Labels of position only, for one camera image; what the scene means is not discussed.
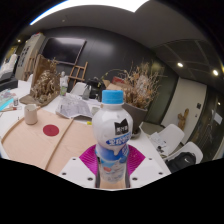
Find clear spray bottle green label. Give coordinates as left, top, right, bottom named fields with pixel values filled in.
left=59, top=70, right=69, bottom=97

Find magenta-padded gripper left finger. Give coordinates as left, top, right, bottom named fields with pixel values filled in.
left=58, top=143, right=101, bottom=189

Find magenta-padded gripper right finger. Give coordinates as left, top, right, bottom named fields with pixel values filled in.
left=125, top=144, right=172, bottom=189

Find wooden figure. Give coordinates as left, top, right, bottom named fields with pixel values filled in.
left=177, top=108, right=190, bottom=132

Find flat round red coaster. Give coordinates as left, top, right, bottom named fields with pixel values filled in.
left=42, top=124, right=60, bottom=137

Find white plastic chair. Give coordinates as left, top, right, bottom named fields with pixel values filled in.
left=148, top=123, right=185, bottom=158
left=164, top=141, right=204, bottom=174
left=69, top=81, right=88, bottom=97

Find wooden paintbrush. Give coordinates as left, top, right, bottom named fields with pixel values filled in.
left=0, top=105, right=23, bottom=113

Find dried plant in grey pot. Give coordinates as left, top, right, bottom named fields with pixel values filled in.
left=121, top=61, right=161, bottom=139

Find grey glass pitcher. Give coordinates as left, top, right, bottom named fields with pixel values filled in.
left=81, top=83, right=92, bottom=100

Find wooden easel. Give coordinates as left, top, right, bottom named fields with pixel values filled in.
left=68, top=61, right=89, bottom=88

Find brown cardboard box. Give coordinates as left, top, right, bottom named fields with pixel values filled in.
left=105, top=79, right=124, bottom=92

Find long ceiling light strip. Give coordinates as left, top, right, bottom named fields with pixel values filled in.
left=29, top=0, right=151, bottom=26

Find white ceramic cup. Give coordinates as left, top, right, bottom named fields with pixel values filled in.
left=23, top=103, right=39, bottom=126

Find white cabinet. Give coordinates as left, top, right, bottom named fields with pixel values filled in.
left=14, top=32, right=46, bottom=81

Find grey newspaper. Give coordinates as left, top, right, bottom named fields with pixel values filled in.
left=55, top=93, right=101, bottom=119

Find black backpack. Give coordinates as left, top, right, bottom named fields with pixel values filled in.
left=166, top=151, right=197, bottom=174

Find red box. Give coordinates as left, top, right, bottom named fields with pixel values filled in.
left=111, top=76, right=127, bottom=85

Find round ceiling lights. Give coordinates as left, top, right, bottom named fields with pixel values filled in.
left=15, top=38, right=220, bottom=76

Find white drink bottle blue cap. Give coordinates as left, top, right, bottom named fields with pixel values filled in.
left=91, top=89, right=134, bottom=184

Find golden brown relief sculpture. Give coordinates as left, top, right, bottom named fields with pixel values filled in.
left=19, top=54, right=62, bottom=108

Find beige cloth table mat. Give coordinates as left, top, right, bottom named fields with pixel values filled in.
left=1, top=108, right=129, bottom=190

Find purple and blue book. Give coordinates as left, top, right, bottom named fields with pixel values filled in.
left=0, top=89, right=19, bottom=111

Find black wall screen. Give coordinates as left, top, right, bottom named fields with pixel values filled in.
left=41, top=37, right=87, bottom=66

